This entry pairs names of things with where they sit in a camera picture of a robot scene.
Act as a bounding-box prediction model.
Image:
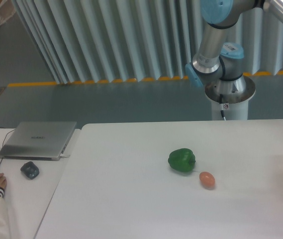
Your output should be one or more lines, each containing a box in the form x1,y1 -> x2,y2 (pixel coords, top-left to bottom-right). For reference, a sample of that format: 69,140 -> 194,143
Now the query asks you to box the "brown egg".
199,172 -> 215,189

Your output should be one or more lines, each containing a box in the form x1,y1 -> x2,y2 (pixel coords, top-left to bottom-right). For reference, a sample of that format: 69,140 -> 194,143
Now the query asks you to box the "green bell pepper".
168,148 -> 196,173

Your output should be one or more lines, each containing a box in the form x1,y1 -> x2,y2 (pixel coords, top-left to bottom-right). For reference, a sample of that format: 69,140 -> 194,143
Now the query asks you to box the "white folding partition screen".
13,0 -> 283,84

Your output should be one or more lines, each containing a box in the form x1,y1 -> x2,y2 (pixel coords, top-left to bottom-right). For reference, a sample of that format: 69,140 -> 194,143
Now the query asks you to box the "robot base cable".
218,93 -> 228,121

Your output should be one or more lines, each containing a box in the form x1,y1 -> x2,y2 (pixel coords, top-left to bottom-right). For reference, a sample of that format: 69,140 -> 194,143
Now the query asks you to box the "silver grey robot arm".
186,0 -> 283,103

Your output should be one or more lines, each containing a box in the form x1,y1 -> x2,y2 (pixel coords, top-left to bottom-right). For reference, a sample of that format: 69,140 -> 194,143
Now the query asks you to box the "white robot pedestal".
205,76 -> 256,120

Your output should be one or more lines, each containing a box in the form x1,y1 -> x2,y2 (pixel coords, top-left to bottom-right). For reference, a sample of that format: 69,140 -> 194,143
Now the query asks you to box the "dark grey small case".
20,161 -> 40,180

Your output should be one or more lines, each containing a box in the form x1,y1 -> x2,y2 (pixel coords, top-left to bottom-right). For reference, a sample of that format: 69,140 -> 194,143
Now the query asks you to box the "silver closed laptop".
0,121 -> 77,161

